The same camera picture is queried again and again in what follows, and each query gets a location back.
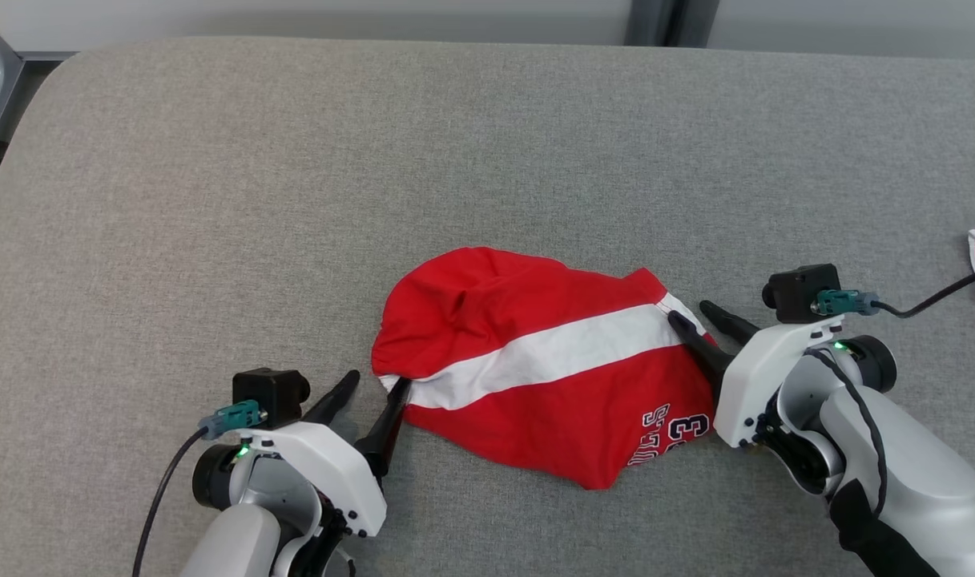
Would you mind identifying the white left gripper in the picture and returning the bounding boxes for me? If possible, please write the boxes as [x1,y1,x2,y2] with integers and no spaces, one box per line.
[242,369,414,538]

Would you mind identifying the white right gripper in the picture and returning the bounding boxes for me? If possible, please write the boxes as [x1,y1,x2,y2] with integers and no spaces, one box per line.
[667,300,845,450]

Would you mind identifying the red white basketball shorts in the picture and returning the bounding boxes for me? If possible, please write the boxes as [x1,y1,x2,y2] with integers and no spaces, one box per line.
[370,245,718,492]

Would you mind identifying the grey fabric sofa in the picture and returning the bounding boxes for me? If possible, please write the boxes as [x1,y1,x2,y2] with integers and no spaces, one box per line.
[0,35,975,577]

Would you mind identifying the teal left camera connector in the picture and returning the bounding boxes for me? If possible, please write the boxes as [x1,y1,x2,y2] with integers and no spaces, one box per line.
[198,399,269,441]

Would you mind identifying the teal camera connector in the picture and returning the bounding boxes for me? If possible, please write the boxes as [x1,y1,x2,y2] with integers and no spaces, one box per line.
[198,399,269,441]
[813,288,881,317]

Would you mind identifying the teal right camera connector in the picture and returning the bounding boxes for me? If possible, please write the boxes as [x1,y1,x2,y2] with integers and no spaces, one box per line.
[813,288,881,317]

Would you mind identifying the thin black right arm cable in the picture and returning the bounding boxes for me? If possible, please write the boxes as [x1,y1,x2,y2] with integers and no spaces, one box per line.
[805,345,891,521]

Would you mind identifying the black left camera cable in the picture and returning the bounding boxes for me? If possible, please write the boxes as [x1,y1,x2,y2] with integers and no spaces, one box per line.
[131,426,211,577]

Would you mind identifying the black camera cable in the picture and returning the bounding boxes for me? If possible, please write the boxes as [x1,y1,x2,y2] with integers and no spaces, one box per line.
[131,426,211,577]
[875,262,975,321]

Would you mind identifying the black right camera cable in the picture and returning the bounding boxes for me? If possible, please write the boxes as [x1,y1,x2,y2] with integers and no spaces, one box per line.
[875,262,975,321]

